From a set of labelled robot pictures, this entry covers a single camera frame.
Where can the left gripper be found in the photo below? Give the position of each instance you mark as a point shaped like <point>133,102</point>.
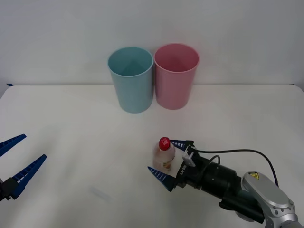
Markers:
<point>3,190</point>

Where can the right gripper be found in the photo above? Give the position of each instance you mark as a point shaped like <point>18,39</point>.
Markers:
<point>191,177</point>

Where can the clear bottle with red cap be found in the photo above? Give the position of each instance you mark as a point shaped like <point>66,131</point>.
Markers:
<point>164,157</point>

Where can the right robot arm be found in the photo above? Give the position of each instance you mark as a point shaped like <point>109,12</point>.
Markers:
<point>261,197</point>

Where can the pink plastic bin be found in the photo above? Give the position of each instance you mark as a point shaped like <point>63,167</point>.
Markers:
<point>173,90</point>

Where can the pale blue plastic bin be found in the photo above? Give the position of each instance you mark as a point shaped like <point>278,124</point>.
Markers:
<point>133,92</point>

